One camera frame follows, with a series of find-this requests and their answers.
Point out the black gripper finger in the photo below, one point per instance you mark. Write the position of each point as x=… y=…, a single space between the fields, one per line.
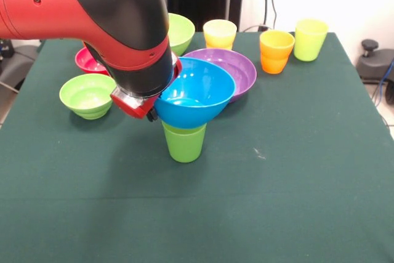
x=152 y=115

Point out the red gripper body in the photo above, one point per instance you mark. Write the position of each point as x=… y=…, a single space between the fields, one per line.
x=132 y=107

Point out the green cup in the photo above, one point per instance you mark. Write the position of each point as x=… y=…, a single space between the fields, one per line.
x=184 y=146

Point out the blue bowl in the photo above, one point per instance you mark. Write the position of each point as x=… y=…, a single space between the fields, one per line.
x=197 y=112

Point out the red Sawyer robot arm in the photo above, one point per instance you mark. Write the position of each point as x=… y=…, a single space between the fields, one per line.
x=92 y=13

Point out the small green bowl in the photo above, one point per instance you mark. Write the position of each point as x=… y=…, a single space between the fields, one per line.
x=86 y=99

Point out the pink bowl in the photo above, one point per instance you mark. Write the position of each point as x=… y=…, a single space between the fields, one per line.
x=89 y=64

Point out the large green bowl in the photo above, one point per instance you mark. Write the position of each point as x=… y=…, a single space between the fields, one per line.
x=181 y=33

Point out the dark green table cloth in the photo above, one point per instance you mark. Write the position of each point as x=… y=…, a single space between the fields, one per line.
x=197 y=198

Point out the purple bowl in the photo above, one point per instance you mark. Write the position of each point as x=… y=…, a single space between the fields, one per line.
x=243 y=72

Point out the grey caster base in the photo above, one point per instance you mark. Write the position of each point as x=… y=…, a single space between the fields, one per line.
x=15 y=66

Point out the orange cup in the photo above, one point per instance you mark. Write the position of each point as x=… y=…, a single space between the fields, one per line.
x=275 y=59

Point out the lime yellow cup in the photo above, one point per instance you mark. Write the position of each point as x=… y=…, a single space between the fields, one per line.
x=309 y=44

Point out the black caster base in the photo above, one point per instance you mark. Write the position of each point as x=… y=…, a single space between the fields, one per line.
x=377 y=63

